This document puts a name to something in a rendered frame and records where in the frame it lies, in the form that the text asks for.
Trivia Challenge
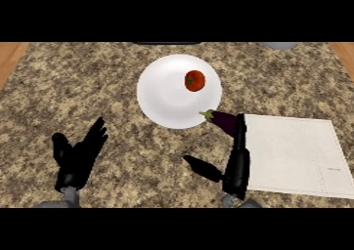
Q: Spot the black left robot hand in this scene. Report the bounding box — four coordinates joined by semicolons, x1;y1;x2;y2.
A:
51;116;110;193

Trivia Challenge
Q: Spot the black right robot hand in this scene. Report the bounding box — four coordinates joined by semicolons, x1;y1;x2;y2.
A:
183;112;254;201

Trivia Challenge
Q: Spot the white square placemat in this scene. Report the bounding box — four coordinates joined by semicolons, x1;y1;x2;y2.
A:
245;113;354;200

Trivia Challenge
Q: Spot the white round plate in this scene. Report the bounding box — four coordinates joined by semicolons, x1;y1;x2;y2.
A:
137;54;224;130

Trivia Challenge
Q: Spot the red tomato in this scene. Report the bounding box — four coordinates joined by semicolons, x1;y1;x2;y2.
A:
184;69;208;93

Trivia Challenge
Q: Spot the purple eggplant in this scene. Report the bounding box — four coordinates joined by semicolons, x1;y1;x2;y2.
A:
199;108;240;138

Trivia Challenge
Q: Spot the grey round object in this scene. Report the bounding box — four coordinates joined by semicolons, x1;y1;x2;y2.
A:
260;41;301;51

